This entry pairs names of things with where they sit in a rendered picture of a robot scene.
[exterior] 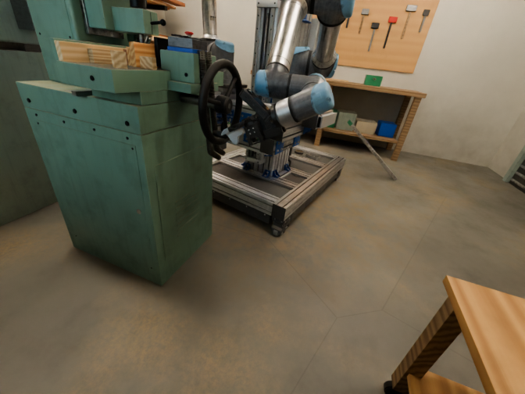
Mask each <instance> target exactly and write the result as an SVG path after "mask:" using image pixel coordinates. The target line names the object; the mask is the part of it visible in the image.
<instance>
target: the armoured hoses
mask: <svg viewBox="0 0 525 394"><path fill-rule="evenodd" d="M197 52H198V55H199V65H200V78H201V79H200V80H201V84H202V80H203V77H204V76H205V73H206V71H207V69H208V68H209V67H210V66H211V65H212V52H206V51H200V50H198V51H197ZM205 59H206V60H205ZM205 63H206V64H205ZM214 89H215V88H214V82H213V81H212V84H211V87H210V89H209V97H210V98H215V94H214V93H215V92H214V91H215V90H214ZM207 115H208V122H209V127H210V130H211V131H212V132H213V131H218V127H217V118H216V111H215V109H213V108H210V111H209V107H208V106H207ZM210 115H211V120H210ZM210 121H212V122H210ZM211 124H212V129H211ZM206 144H207V151H208V154H209V155H210V156H212V157H213V158H215V159H218V160H220V159H221V156H224V155H225V154H226V152H225V151H223V150H222V149H221V148H220V146H219V145H213V144H212V143H210V142H209V141H208V140H207V139H206ZM213 148H214V150H215V151H216V152H217V153H216V152H214V151H213ZM218 153H219V154H220V155H221V156H220V155H219V154H218Z"/></svg>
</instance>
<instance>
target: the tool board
mask: <svg viewBox="0 0 525 394"><path fill-rule="evenodd" d="M439 2H440V0H355V5H354V9H353V13H352V16H351V17H350V18H347V19H346V20H345V22H344V23H343V24H342V25H341V29H340V32H339V35H338V38H337V44H336V47H335V51H336V53H337V54H338V55H339V59H338V63H337V64H338V65H344V66H357V67H363V68H370V69H377V70H390V71H396V72H403V73H413V72H414V70H415V67H416V64H417V61H418V58H419V57H420V53H421V51H422V48H423V44H424V42H425V40H426V37H427V34H428V31H429V29H430V25H431V23H432V21H433V18H434V14H435V13H436V10H437V7H438V4H439Z"/></svg>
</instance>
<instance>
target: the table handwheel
mask: <svg viewBox="0 0 525 394"><path fill-rule="evenodd" d="M222 69H227V70H229V71H230V73H231V75H232V77H233V78H232V80H231V83H230V86H229V88H228V89H227V92H226V94H225V96H222V95H218V96H217V97H216V98H210V97H209V89H210V87H211V84H212V82H213V79H214V77H215V76H216V74H217V73H218V72H219V71H220V70H222ZM234 86H235V91H236V105H235V111H234V117H233V120H232V123H231V125H230V126H233V125H235V124H237V123H239V120H240V118H241V111H242V104H243V100H242V99H241V97H240V96H239V94H240V92H241V90H242V83H241V77H240V74H239V72H238V69H237V68H236V66H235V65H234V64H233V63H232V62H231V61H230V60H228V59H218V60H217V61H215V62H214V63H213V64H212V65H211V66H210V67H209V68H208V69H207V71H206V73H205V76H204V77H203V80H202V84H201V87H200V91H199V95H193V94H188V93H183V92H182V93H181V94H180V101H181V102H183V103H187V104H192V105H197V106H198V118H199V123H200V126H201V129H202V132H203V134H204V135H205V138H206V139H207V140H208V141H209V142H210V143H212V144H214V145H223V144H225V143H227V142H228V141H229V140H230V139H229V138H228V139H223V138H217V137H215V136H214V135H213V133H212V132H211V130H210V127H209V122H208V115H207V106H208V107H209V108H213V109H215V111H216V112H217V113H222V118H223V129H226V128H228V126H227V114H229V113H230V112H231V110H232V106H233V103H232V100H231V98H230V94H231V92H232V90H233V87H234Z"/></svg>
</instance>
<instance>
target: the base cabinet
mask: <svg viewBox="0 0 525 394"><path fill-rule="evenodd" d="M24 108H25V110H26V113H27V116H28V119H29V121H30V125H31V127H32V130H33V132H34V137H35V138H36V141H37V145H38V148H39V150H40V152H41V156H42V159H43V161H44V163H45V167H46V170H47V172H48V176H49V178H50V181H51V183H52V187H53V189H54V192H55V196H56V198H57V200H58V203H59V207H60V209H61V211H62V215H63V218H64V221H65V223H66V226H67V229H68V232H69V234H70V237H71V240H72V243H73V246H74V247H75V248H78V249H80V250H82V251H84V252H86V253H89V254H91V255H93V256H96V257H98V258H100V259H102V260H104V261H107V262H109V263H111V264H114V265H116V266H118V267H121V268H123V269H124V270H128V271H130V272H131V273H133V274H136V275H138V276H140V277H143V278H145V279H147V280H149V281H152V282H154V283H156V284H158V285H161V286H162V285H163V284H164V283H165V282H166V281H167V280H168V279H169V278H170V277H171V276H172V275H173V274H174V273H175V272H176V271H177V270H178V269H179V268H180V267H181V266H182V265H183V264H184V263H185V262H186V261H187V259H188V258H189V257H190V256H191V255H192V254H193V253H194V252H195V251H196V250H197V249H198V248H199V247H200V246H201V245H202V244H203V243H204V242H205V241H206V240H207V239H208V238H209V237H210V236H211V235H212V200H213V157H212V156H210V155H209V154H208V151H207V144H206V138H205V135H204V134H203V132H202V129H201V126H200V123H199V120H196V121H192V122H189V123H185V124H181V125H177V126H174V127H169V128H166V129H162V130H159V131H154V132H151V133H147V134H143V135H139V134H134V133H130V132H127V131H122V130H118V129H115V128H111V127H106V126H102V125H99V124H93V123H89V122H86V121H82V120H77V119H74V118H70V117H67V116H61V115H58V114H54V113H49V112H45V111H42V110H39V109H33V108H30V107H26V106H25V107H24Z"/></svg>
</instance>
